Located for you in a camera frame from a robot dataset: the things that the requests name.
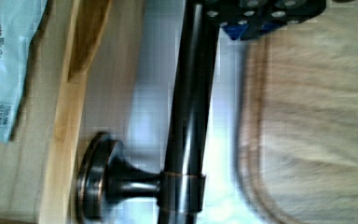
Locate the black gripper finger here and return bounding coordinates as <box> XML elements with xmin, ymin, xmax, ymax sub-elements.
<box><xmin>205</xmin><ymin>0</ymin><xmax>326</xmax><ymax>41</ymax></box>

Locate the black drawer handle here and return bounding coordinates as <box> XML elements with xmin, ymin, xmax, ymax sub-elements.
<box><xmin>76</xmin><ymin>0</ymin><xmax>219</xmax><ymax>224</ymax></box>

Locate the snack bag in drawer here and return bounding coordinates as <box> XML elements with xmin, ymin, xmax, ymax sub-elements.
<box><xmin>0</xmin><ymin>0</ymin><xmax>48</xmax><ymax>142</ymax></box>

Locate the dark wooden tray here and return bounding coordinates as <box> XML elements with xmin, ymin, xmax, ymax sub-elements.
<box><xmin>237</xmin><ymin>0</ymin><xmax>358</xmax><ymax>224</ymax></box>

